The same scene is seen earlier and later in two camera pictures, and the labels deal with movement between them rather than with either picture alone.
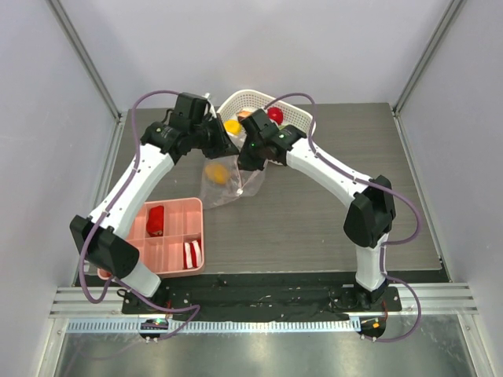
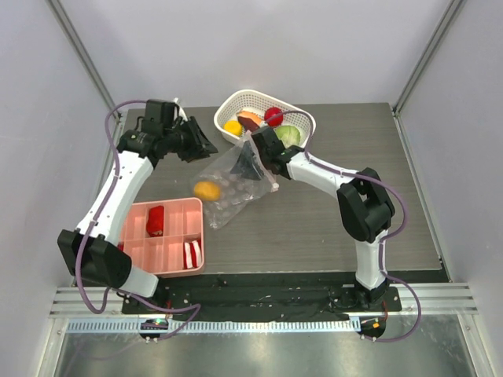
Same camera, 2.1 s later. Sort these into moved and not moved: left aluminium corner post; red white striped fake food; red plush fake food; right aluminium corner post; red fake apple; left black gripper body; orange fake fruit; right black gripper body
Moved: orange fake fruit; left black gripper body; right black gripper body
Not moved: right aluminium corner post; red white striped fake food; left aluminium corner post; red fake apple; red plush fake food
